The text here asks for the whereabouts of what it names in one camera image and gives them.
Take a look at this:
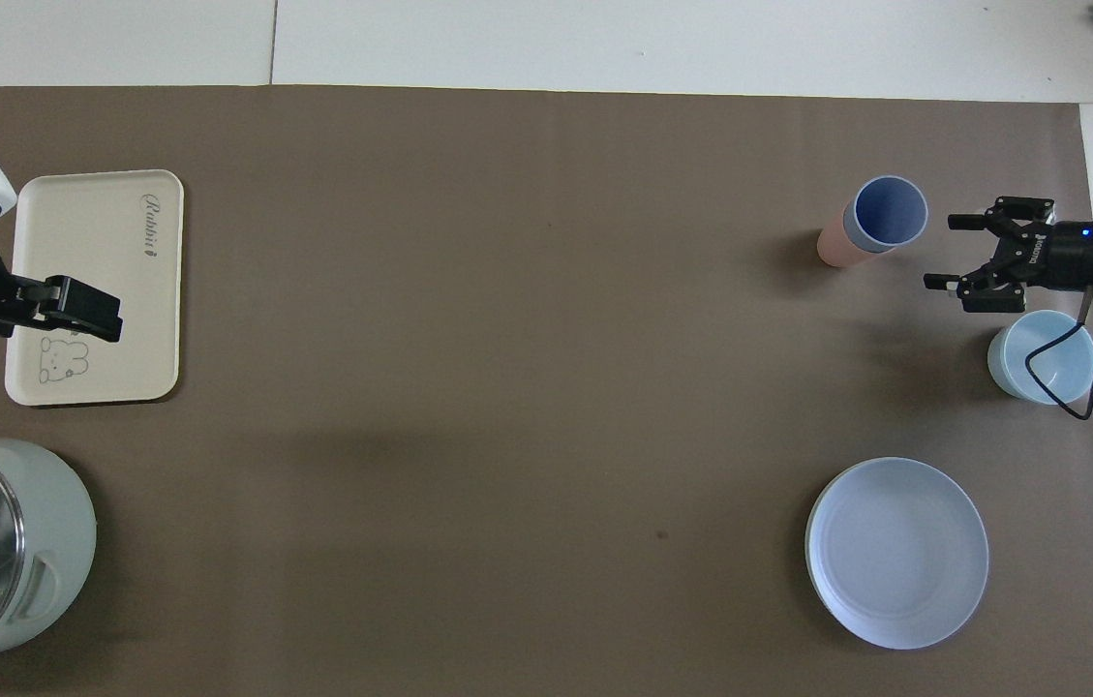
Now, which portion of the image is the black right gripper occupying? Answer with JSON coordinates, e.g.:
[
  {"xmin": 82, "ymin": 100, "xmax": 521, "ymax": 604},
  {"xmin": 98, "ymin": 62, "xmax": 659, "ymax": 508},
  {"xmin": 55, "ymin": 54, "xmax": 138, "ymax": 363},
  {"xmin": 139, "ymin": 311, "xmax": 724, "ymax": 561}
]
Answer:
[{"xmin": 925, "ymin": 197, "xmax": 1093, "ymax": 314}]

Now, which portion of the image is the blue plastic cup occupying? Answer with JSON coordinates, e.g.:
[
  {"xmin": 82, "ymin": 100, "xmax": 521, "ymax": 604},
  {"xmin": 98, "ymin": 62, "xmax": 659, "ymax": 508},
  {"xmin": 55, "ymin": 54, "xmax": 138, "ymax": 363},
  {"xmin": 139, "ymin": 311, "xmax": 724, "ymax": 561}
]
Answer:
[{"xmin": 842, "ymin": 175, "xmax": 929, "ymax": 255}]

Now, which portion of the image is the pink plastic cup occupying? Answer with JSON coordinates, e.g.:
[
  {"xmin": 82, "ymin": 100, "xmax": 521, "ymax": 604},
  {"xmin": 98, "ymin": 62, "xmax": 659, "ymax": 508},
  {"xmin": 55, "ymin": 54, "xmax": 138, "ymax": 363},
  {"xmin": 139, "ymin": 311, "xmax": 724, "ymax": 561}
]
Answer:
[{"xmin": 817, "ymin": 206, "xmax": 894, "ymax": 269}]

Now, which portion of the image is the cream rabbit print tray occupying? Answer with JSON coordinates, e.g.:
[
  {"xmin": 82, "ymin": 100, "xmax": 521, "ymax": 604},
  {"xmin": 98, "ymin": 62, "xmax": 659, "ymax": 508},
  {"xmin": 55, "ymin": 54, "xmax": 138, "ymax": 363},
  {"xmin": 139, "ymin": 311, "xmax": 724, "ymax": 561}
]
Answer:
[{"xmin": 4, "ymin": 169, "xmax": 185, "ymax": 408}]

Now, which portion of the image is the light blue bowl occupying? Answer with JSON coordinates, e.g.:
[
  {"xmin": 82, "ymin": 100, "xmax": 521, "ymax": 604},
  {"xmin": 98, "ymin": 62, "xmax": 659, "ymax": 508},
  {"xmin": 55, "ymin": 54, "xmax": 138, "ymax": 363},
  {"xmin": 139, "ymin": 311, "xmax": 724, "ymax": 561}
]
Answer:
[{"xmin": 987, "ymin": 310, "xmax": 1093, "ymax": 406}]

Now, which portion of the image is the pale green electric pot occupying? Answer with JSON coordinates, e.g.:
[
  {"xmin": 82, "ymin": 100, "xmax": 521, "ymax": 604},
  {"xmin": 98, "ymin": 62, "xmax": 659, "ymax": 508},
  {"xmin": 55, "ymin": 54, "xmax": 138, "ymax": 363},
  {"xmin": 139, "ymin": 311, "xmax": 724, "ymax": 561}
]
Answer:
[{"xmin": 0, "ymin": 439, "xmax": 98, "ymax": 677}]

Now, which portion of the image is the pale blue plate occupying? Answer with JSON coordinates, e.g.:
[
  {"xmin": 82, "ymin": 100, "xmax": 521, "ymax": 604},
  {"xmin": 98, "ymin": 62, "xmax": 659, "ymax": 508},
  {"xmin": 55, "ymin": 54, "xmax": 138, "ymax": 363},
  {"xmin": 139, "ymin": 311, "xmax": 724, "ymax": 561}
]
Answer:
[{"xmin": 805, "ymin": 457, "xmax": 990, "ymax": 651}]

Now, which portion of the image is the brown table mat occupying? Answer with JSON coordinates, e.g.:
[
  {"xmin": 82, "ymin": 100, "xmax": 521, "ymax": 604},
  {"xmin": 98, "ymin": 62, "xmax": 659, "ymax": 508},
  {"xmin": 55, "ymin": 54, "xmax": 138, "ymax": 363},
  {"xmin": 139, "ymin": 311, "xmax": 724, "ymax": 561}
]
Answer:
[{"xmin": 0, "ymin": 84, "xmax": 1093, "ymax": 697}]

